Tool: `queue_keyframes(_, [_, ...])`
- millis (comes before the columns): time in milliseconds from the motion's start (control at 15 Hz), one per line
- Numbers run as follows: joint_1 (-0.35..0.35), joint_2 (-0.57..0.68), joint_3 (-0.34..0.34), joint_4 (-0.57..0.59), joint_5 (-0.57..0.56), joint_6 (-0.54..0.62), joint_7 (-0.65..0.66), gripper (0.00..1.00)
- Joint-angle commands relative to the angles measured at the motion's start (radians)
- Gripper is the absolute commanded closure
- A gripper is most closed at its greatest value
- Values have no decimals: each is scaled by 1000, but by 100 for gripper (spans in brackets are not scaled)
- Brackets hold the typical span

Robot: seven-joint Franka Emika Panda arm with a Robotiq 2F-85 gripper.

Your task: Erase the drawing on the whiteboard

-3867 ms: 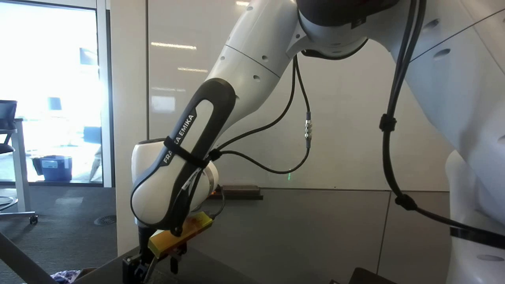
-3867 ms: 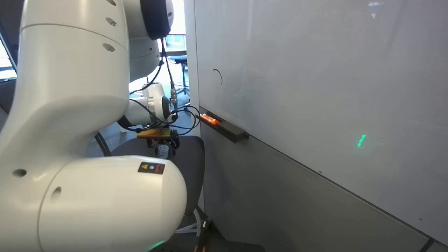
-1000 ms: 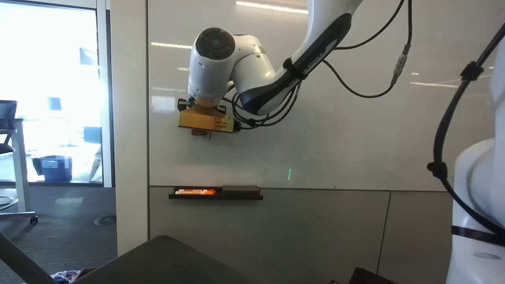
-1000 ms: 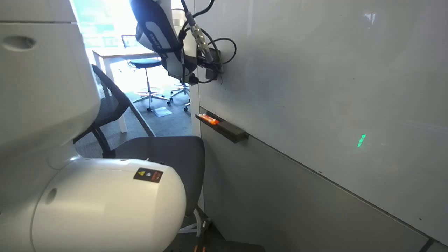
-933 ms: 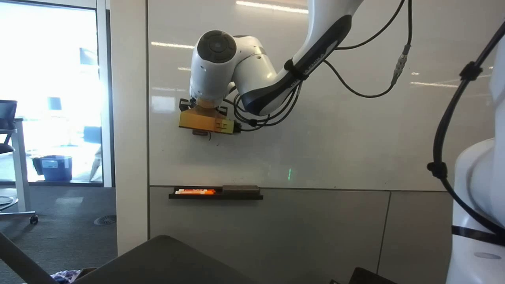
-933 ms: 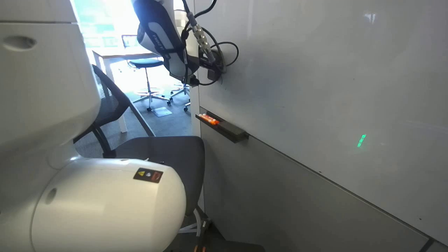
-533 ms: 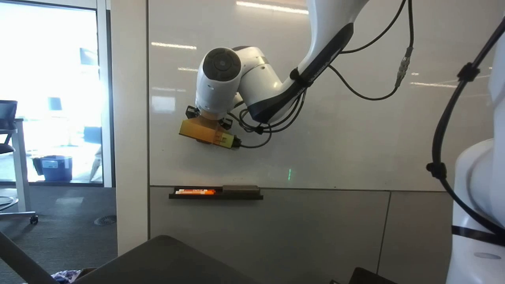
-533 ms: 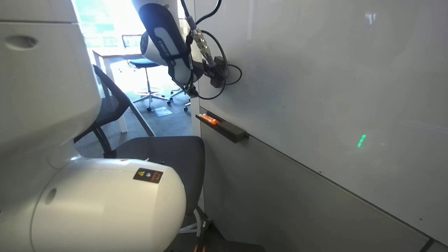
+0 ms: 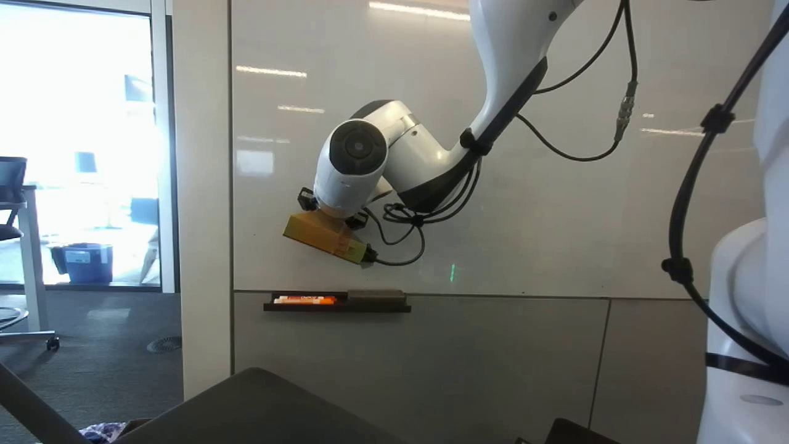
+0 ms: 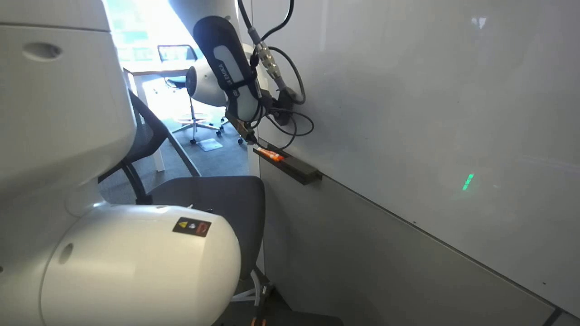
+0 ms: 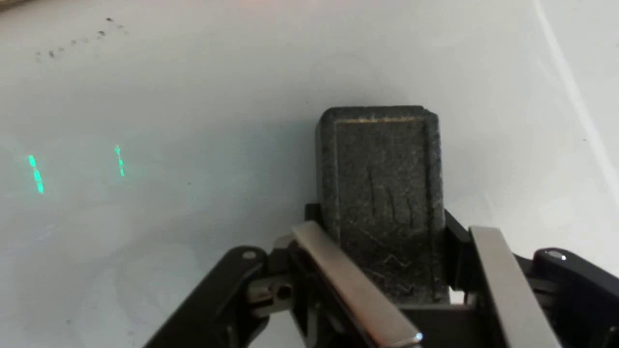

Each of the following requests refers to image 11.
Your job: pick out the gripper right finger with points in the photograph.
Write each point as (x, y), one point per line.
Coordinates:
(570, 299)

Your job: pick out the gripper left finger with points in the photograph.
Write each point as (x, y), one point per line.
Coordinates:
(217, 299)

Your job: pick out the black felt whiteboard eraser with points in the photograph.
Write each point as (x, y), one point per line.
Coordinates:
(382, 193)

